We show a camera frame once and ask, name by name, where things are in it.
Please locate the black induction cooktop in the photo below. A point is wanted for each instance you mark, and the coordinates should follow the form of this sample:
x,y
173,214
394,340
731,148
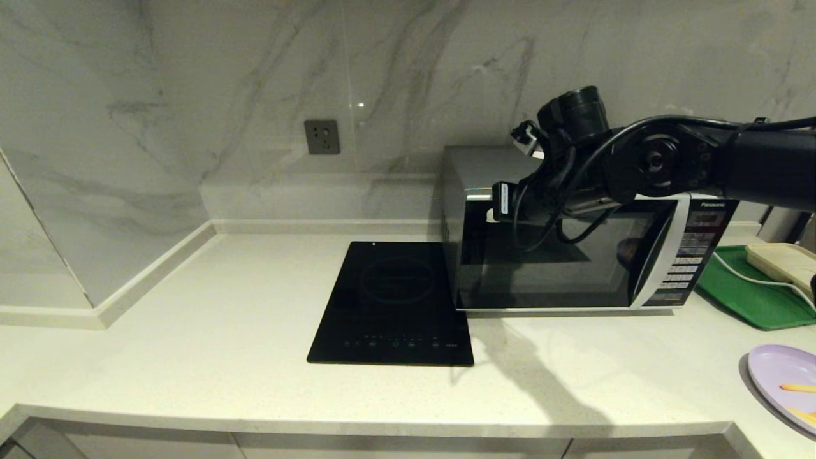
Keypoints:
x,y
392,306

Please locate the silver microwave oven body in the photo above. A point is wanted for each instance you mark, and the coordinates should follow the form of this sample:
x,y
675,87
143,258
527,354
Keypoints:
x,y
484,167

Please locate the lilac round plate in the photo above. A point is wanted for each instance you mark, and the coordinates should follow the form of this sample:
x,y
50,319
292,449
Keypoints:
x,y
774,370

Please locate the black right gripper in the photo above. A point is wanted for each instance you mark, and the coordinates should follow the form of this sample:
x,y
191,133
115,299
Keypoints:
x,y
513,201

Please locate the cream rectangular box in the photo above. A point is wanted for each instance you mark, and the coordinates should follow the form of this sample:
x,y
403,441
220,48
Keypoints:
x,y
787,264

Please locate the grey single wall socket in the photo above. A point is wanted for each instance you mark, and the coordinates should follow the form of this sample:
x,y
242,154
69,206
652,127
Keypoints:
x,y
322,137

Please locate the microwave door with dark glass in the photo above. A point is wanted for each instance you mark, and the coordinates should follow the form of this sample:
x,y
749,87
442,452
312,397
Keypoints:
x,y
574,274

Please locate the green plastic tray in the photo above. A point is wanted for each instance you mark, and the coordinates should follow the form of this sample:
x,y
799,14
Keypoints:
x,y
739,299

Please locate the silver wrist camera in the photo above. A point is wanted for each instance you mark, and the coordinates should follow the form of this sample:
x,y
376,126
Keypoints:
x,y
528,140

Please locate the beige cabinet corner panel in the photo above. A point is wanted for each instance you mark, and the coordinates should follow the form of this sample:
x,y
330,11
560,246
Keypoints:
x,y
51,443

